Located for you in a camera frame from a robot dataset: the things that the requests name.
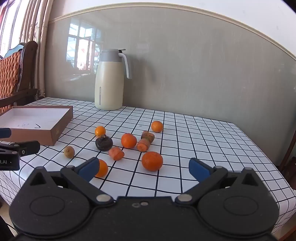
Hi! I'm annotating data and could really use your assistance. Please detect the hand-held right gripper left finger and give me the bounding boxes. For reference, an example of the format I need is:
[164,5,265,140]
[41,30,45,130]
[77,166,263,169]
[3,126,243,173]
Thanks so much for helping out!
[29,157,115,206]

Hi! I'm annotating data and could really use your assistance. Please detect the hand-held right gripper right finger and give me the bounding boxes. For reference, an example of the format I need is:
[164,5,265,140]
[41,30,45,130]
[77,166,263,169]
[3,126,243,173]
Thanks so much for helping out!
[174,158,260,206]

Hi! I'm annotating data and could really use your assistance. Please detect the small brown fruit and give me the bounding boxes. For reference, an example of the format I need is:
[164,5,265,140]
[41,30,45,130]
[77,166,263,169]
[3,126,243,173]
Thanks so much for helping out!
[64,146,75,159]

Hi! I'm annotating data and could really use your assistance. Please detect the dark mangosteen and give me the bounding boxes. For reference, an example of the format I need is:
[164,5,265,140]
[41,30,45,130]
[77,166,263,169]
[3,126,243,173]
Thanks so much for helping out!
[95,135,113,152]

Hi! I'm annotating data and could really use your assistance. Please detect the shallow brown cardboard box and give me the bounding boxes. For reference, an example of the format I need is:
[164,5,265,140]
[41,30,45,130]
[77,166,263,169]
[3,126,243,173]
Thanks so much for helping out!
[0,105,74,146]

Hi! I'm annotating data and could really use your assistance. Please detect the large orange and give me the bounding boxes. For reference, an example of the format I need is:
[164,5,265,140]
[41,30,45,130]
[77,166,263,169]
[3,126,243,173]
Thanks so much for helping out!
[142,151,163,172]

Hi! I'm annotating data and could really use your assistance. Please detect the white black checked tablecloth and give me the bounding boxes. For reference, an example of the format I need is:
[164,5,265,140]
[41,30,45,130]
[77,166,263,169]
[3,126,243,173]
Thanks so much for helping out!
[0,97,296,235]

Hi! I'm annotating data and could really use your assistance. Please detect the wooden sofa orange tufted cushions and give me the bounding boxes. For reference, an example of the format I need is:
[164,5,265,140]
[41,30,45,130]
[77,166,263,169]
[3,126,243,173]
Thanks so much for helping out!
[0,41,38,114]

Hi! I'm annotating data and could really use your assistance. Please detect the cream thermos jug grey lid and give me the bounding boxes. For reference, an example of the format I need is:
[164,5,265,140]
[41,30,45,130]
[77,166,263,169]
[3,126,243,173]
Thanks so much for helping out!
[94,49,133,111]

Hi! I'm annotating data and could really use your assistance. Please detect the dark wooden chair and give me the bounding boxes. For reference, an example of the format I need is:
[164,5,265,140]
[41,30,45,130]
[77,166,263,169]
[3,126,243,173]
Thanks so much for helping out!
[276,130,296,176]

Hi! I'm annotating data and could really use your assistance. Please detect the beige embroidered curtain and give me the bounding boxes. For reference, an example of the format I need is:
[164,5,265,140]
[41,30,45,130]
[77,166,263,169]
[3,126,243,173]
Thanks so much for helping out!
[18,0,56,99]

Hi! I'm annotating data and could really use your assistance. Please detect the window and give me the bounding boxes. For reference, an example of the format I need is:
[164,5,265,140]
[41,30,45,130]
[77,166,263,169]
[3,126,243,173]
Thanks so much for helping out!
[0,0,26,58]

